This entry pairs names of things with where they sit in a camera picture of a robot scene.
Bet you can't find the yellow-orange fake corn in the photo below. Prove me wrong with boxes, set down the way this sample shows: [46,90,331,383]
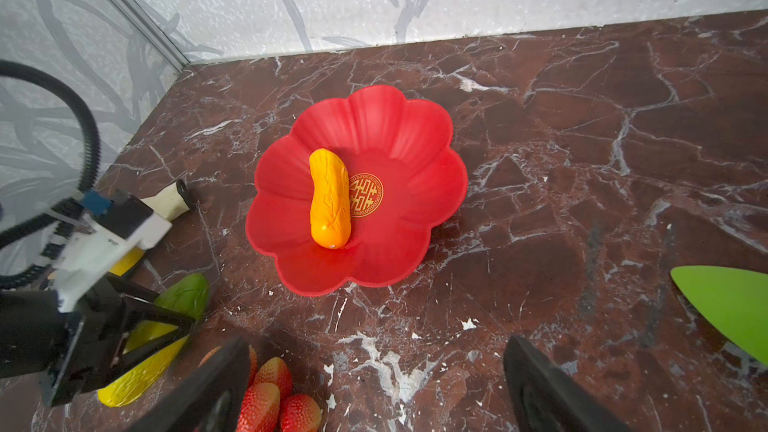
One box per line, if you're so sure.
[309,148,351,250]

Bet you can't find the red flower-shaped fruit bowl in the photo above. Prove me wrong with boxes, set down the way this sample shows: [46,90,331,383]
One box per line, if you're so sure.
[245,85,468,297]

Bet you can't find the green-yellow fake cucumber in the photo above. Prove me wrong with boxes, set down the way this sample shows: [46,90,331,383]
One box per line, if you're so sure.
[97,274,209,408]

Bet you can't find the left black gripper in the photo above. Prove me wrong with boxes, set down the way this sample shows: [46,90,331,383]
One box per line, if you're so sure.
[1,275,195,407]

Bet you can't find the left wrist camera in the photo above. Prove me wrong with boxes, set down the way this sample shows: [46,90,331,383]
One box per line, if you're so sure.
[52,191,172,313]

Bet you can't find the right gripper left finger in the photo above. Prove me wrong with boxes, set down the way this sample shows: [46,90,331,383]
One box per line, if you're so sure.
[128,338,250,431]

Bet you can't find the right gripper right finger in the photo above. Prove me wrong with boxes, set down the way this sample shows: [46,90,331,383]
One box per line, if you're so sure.
[503,335,630,432]

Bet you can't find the red fake strawberry bunch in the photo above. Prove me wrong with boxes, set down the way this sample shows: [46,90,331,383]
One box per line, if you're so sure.
[236,346,323,432]

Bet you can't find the green yellow-handled trowel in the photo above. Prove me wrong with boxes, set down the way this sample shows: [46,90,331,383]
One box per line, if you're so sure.
[670,265,767,364]

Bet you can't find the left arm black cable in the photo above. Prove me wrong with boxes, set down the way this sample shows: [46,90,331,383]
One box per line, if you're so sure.
[0,59,102,291]

